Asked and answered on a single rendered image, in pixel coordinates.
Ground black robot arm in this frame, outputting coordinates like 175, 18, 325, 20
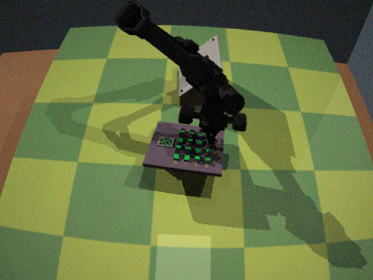
115, 0, 245, 133

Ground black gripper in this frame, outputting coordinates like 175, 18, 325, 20
178, 98, 247, 144

